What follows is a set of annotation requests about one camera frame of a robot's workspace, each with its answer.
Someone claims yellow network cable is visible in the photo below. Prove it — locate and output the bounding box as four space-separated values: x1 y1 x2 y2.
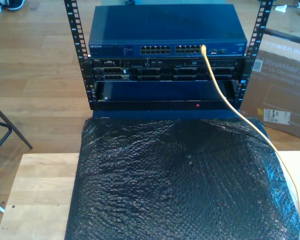
200 44 300 218

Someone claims blue rack shelf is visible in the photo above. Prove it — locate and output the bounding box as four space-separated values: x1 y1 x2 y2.
93 79 241 111

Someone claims black rack server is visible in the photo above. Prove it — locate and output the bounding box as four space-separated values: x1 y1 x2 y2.
89 57 246 82

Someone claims black bubble mat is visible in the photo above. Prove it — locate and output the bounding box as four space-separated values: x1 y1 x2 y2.
64 115 300 240

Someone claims brown cardboard box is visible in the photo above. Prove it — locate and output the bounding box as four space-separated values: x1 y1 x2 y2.
239 27 300 143

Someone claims dark shoe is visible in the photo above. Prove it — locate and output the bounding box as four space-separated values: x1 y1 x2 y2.
6 0 26 11

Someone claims black perforated rack post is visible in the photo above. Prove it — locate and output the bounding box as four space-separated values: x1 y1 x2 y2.
233 0 275 111
63 0 97 111

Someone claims blue network switch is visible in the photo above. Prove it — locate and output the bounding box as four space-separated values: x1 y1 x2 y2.
88 4 248 59

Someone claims black metal stool frame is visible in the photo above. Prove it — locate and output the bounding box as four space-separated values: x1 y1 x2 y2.
0 98 33 161

